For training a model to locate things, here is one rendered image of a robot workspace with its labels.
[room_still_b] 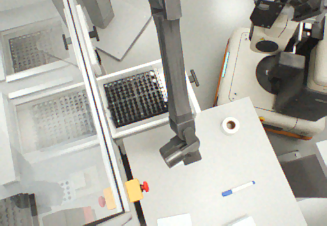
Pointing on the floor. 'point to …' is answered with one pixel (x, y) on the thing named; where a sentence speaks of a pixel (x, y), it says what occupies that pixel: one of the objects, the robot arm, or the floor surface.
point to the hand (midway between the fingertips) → (186, 152)
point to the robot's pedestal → (306, 172)
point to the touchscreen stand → (111, 18)
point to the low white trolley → (215, 173)
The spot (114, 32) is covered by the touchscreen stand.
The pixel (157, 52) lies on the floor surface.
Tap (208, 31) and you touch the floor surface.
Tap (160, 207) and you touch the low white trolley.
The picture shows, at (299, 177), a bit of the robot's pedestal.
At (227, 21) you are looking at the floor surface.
